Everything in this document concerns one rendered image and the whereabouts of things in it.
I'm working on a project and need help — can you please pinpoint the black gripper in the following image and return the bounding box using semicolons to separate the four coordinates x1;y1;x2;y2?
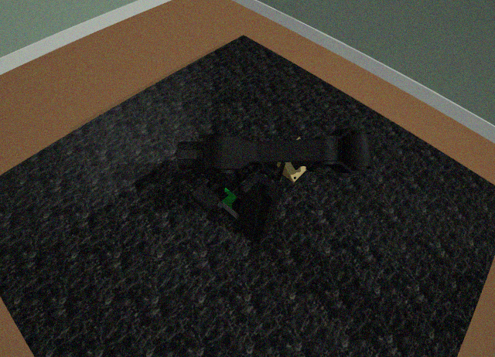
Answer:
190;163;258;213

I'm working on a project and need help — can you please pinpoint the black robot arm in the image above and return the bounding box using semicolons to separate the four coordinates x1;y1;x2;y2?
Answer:
176;127;374;181

